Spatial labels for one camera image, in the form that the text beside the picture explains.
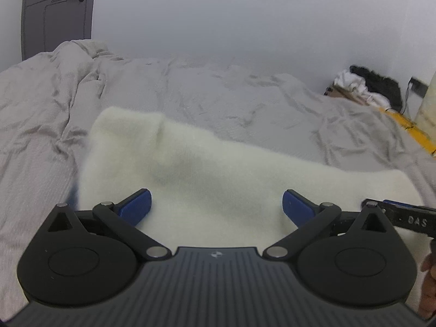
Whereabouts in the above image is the black wall charger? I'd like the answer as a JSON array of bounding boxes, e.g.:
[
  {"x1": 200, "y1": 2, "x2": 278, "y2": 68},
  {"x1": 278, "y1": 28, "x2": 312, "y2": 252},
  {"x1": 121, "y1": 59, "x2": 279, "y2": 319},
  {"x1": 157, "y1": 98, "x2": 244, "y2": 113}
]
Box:
[{"x1": 409, "y1": 77, "x2": 429, "y2": 98}]

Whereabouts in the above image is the grey bedroom door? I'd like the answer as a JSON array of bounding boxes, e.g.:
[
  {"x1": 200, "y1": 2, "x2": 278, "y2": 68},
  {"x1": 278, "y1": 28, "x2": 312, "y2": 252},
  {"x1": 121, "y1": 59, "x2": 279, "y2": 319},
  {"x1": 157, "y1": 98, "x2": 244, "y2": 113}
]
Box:
[{"x1": 21, "y1": 0, "x2": 94, "y2": 60}]

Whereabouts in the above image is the person's right hand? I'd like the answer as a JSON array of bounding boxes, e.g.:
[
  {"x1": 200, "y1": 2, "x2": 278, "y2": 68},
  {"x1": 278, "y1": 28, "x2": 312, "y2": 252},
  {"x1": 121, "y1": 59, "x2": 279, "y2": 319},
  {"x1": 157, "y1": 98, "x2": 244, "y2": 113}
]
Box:
[{"x1": 418, "y1": 255, "x2": 436, "y2": 320}]

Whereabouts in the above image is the yellow bed sheet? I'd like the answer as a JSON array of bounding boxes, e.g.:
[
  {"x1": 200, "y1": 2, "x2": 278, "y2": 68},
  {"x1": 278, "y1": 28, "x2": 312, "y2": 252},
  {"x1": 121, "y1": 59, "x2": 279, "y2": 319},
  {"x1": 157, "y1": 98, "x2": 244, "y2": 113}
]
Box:
[{"x1": 379, "y1": 108, "x2": 435, "y2": 158}]

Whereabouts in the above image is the grey patterned bed duvet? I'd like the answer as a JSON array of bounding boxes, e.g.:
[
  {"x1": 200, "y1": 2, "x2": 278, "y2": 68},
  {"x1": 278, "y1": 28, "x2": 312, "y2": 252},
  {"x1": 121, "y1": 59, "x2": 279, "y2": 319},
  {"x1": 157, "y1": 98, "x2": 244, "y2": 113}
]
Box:
[{"x1": 1, "y1": 41, "x2": 435, "y2": 320}]

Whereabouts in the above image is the white crumpled garment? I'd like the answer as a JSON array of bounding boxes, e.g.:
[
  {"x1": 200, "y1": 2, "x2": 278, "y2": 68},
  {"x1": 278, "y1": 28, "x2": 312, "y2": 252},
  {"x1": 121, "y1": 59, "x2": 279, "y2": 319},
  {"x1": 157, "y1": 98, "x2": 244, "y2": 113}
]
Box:
[{"x1": 333, "y1": 70, "x2": 391, "y2": 109}]

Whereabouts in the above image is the black clothing pile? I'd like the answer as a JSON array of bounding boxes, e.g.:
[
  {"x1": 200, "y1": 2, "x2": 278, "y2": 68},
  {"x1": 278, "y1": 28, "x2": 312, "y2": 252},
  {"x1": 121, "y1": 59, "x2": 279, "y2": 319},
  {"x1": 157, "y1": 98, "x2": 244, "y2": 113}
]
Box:
[{"x1": 349, "y1": 65, "x2": 403, "y2": 111}]

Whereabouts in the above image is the cream woven headboard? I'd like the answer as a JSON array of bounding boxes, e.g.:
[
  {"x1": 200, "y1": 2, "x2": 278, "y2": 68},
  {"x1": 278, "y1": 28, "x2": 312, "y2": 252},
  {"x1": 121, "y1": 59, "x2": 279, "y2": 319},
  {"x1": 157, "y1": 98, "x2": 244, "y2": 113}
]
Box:
[{"x1": 414, "y1": 73, "x2": 436, "y2": 139}]

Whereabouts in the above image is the cream white fluffy sweater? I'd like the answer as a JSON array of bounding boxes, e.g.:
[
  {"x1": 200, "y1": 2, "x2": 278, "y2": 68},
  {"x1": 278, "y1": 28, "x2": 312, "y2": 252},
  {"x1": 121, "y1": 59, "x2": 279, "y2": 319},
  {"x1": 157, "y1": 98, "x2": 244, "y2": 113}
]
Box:
[{"x1": 76, "y1": 107, "x2": 422, "y2": 250}]

